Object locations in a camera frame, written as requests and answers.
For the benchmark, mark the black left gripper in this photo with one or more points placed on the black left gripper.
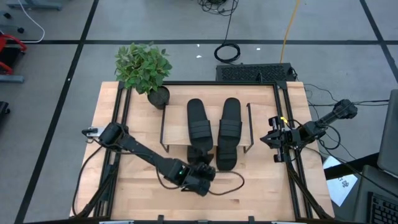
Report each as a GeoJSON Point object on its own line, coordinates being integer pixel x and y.
{"type": "Point", "coordinates": [197, 183]}

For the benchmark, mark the black rubber slide sandal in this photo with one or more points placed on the black rubber slide sandal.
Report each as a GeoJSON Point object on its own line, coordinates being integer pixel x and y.
{"type": "Point", "coordinates": [199, 121]}
{"type": "Point", "coordinates": [230, 118]}
{"type": "Point", "coordinates": [227, 160]}
{"type": "Point", "coordinates": [193, 155]}

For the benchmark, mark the black perforated computer case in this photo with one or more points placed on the black perforated computer case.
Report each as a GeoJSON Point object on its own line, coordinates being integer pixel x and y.
{"type": "Point", "coordinates": [248, 73]}

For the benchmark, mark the green potted plant black pot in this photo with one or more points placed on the green potted plant black pot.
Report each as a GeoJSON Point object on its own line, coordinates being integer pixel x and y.
{"type": "Point", "coordinates": [141, 67]}

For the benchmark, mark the grey arm base bracket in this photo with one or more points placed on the grey arm base bracket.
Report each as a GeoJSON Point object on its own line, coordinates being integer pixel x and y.
{"type": "Point", "coordinates": [96, 132]}

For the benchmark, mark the red and black cart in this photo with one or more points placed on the red and black cart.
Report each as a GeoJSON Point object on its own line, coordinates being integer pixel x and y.
{"type": "Point", "coordinates": [9, 56]}

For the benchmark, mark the white paper sheet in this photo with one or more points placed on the white paper sheet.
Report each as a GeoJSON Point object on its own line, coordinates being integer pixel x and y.
{"type": "Point", "coordinates": [342, 186]}

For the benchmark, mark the wooden shelf black metal frame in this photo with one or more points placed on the wooden shelf black metal frame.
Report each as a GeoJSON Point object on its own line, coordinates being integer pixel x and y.
{"type": "Point", "coordinates": [177, 124]}

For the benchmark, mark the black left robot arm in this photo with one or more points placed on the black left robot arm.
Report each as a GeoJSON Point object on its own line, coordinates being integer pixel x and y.
{"type": "Point", "coordinates": [140, 149]}

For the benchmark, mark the dark side desk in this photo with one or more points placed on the dark side desk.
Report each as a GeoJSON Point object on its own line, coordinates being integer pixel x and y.
{"type": "Point", "coordinates": [367, 183]}

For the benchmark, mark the black keyboard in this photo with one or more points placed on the black keyboard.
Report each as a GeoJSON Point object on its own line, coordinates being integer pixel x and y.
{"type": "Point", "coordinates": [384, 211]}

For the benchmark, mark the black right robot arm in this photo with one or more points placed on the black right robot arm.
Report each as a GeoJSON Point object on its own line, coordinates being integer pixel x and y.
{"type": "Point", "coordinates": [329, 119]}

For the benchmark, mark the black metal table frame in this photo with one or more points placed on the black metal table frame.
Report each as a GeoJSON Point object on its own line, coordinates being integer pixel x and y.
{"type": "Point", "coordinates": [217, 83]}

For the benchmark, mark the black caster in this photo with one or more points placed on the black caster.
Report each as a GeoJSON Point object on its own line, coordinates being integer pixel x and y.
{"type": "Point", "coordinates": [3, 107]}

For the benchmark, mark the grey metal base foot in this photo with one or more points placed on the grey metal base foot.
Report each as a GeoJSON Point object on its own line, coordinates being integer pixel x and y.
{"type": "Point", "coordinates": [34, 4]}
{"type": "Point", "coordinates": [11, 79]}

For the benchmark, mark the grey monitor back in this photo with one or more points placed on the grey monitor back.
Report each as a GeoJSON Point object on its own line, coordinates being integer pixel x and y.
{"type": "Point", "coordinates": [390, 137]}

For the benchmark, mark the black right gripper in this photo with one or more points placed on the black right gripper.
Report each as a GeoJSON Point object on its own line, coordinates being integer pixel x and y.
{"type": "Point", "coordinates": [287, 138]}

